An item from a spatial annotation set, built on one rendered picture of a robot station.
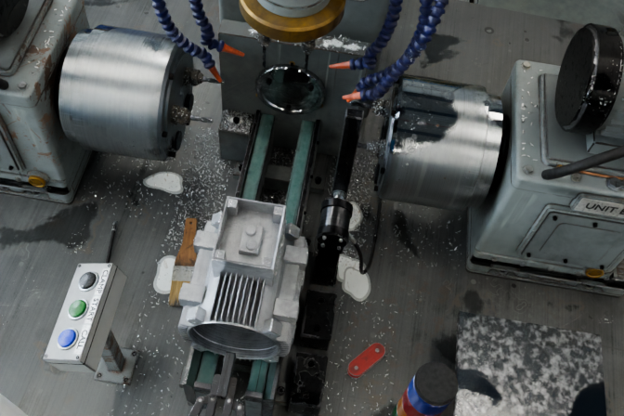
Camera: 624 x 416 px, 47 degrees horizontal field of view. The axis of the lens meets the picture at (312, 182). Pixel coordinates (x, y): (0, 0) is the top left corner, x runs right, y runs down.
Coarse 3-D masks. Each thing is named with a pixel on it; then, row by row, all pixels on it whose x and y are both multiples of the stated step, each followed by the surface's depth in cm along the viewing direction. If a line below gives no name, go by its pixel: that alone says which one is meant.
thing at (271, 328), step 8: (216, 216) 123; (216, 224) 122; (288, 224) 122; (288, 232) 121; (296, 232) 122; (192, 312) 113; (200, 312) 113; (192, 320) 113; (200, 320) 112; (272, 320) 112; (264, 328) 113; (272, 328) 112; (280, 328) 113; (272, 336) 113; (192, 344) 123; (264, 360) 123; (272, 360) 123
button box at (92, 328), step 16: (80, 272) 118; (96, 272) 117; (112, 272) 117; (80, 288) 116; (96, 288) 115; (112, 288) 117; (64, 304) 115; (96, 304) 113; (112, 304) 117; (64, 320) 113; (80, 320) 112; (96, 320) 112; (112, 320) 117; (80, 336) 111; (96, 336) 112; (48, 352) 111; (64, 352) 110; (80, 352) 109; (96, 352) 112; (64, 368) 112; (80, 368) 111; (96, 368) 112
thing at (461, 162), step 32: (416, 96) 130; (448, 96) 131; (480, 96) 132; (384, 128) 146; (416, 128) 128; (448, 128) 128; (480, 128) 128; (384, 160) 132; (416, 160) 129; (448, 160) 128; (480, 160) 128; (384, 192) 135; (416, 192) 133; (448, 192) 132; (480, 192) 132
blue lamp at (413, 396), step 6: (408, 390) 100; (414, 390) 96; (414, 396) 97; (414, 402) 98; (420, 402) 96; (450, 402) 96; (414, 408) 99; (420, 408) 98; (426, 408) 96; (432, 408) 96; (438, 408) 95; (444, 408) 97; (426, 414) 98; (432, 414) 98
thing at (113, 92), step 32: (96, 32) 134; (128, 32) 135; (64, 64) 131; (96, 64) 130; (128, 64) 130; (160, 64) 130; (192, 64) 149; (64, 96) 131; (96, 96) 130; (128, 96) 129; (160, 96) 129; (192, 96) 150; (64, 128) 135; (96, 128) 132; (128, 128) 131; (160, 128) 131; (160, 160) 139
